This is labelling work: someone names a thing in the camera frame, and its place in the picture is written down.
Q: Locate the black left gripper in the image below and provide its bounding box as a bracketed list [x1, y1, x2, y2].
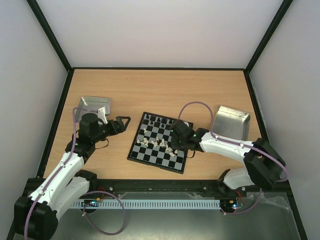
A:
[92, 116, 132, 143]

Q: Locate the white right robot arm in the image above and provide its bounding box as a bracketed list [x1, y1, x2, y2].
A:
[169, 119, 289, 196]

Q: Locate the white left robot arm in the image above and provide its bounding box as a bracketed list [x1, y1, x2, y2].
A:
[13, 111, 131, 240]

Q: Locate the black silver chess board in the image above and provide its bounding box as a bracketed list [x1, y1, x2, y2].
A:
[127, 112, 188, 174]

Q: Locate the pink metal tin box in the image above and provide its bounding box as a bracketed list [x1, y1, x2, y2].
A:
[75, 96, 111, 123]

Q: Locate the yellow metal tin box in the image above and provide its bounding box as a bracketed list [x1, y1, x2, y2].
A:
[212, 105, 251, 141]

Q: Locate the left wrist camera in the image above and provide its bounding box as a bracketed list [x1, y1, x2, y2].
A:
[97, 107, 108, 124]

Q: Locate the black aluminium frame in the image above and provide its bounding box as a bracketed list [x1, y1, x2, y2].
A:
[22, 0, 307, 240]

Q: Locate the light blue cable duct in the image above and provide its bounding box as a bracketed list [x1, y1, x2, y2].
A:
[70, 199, 221, 210]

